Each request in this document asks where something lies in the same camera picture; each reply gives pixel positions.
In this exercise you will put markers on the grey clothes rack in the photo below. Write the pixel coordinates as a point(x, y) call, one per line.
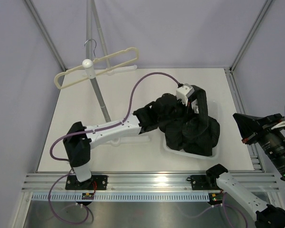
point(91, 14)

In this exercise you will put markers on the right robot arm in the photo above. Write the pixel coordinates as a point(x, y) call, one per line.
point(269, 133)

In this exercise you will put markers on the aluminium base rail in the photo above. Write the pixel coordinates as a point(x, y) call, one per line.
point(139, 182)

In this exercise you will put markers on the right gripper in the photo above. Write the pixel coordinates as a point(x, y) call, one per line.
point(251, 128)

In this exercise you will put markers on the white slotted cable duct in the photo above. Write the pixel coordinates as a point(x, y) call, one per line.
point(123, 197)

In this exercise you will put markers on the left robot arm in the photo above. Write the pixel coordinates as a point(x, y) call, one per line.
point(80, 139)

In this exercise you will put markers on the black pinstriped shirt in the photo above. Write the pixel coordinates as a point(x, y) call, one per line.
point(188, 128)

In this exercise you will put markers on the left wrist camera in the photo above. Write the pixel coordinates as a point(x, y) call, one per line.
point(183, 92)

